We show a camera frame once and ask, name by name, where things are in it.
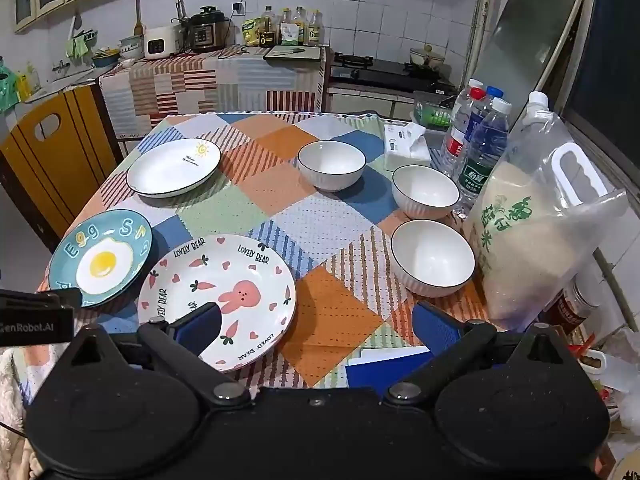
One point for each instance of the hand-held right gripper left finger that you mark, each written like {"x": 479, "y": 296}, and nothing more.
{"x": 202, "y": 327}

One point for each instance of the jar with red label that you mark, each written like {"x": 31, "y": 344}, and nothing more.
{"x": 570, "y": 307}

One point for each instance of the dark window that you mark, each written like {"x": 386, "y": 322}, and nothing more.
{"x": 607, "y": 60}

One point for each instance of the cutting board with dark rim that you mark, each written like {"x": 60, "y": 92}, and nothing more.
{"x": 292, "y": 52}

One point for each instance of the yellow seasoning packet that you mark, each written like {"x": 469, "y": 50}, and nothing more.
{"x": 251, "y": 32}

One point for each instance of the white stove cabinet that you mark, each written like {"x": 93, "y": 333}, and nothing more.
{"x": 370, "y": 102}

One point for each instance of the white plastic bag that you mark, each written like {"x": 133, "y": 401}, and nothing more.
{"x": 625, "y": 380}

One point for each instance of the white tissue pack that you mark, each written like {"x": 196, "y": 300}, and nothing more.
{"x": 406, "y": 146}

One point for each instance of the white fluffy cloth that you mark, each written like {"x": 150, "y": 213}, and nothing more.
{"x": 10, "y": 400}

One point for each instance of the blue bowl with utensils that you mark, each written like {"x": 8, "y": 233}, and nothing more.
{"x": 106, "y": 57}

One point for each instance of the red cap water bottle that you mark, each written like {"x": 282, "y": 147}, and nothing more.
{"x": 457, "y": 145}

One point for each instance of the cooking pot with lid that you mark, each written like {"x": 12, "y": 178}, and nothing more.
{"x": 427, "y": 57}

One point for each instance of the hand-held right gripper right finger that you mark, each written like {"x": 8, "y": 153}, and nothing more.
{"x": 434, "y": 327}

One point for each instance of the white bowl with dark rim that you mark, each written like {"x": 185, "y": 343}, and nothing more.
{"x": 424, "y": 191}
{"x": 331, "y": 164}
{"x": 431, "y": 256}

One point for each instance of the green plastic basket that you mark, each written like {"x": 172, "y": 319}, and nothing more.
{"x": 432, "y": 112}

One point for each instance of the green label water bottle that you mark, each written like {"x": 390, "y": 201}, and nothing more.
{"x": 480, "y": 165}

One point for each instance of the white plate with rabbit print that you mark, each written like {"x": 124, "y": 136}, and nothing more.
{"x": 235, "y": 285}

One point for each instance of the wooden spatula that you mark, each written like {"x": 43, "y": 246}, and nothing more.
{"x": 138, "y": 22}

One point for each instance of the yellow wooden chair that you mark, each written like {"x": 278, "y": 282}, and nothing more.
{"x": 45, "y": 160}

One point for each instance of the leaning metal sheet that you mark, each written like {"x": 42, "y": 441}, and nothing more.
{"x": 520, "y": 55}

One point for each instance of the checked patchwork tablecloth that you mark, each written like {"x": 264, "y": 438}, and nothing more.
{"x": 305, "y": 220}

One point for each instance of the black gas stove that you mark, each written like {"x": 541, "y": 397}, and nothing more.
{"x": 385, "y": 75}

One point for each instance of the wall power socket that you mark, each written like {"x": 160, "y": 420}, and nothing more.
{"x": 239, "y": 8}

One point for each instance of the cooking oil bottle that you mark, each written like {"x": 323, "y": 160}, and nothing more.
{"x": 267, "y": 30}
{"x": 286, "y": 30}
{"x": 299, "y": 25}
{"x": 314, "y": 30}

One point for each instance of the striped patchwork counter cloth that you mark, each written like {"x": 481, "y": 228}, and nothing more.
{"x": 200, "y": 85}

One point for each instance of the clear white cap water bottle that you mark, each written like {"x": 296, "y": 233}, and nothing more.
{"x": 472, "y": 87}

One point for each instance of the white plate with sun print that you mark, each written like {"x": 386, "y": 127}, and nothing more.
{"x": 172, "y": 167}

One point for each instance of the black electric pressure cooker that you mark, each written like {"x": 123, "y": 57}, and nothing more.
{"x": 207, "y": 30}

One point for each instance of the green hanging cloth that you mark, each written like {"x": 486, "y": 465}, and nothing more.
{"x": 79, "y": 45}

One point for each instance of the blue plate with egg print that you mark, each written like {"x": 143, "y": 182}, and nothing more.
{"x": 102, "y": 260}

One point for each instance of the blue cap water bottle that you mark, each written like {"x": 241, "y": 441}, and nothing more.
{"x": 494, "y": 93}

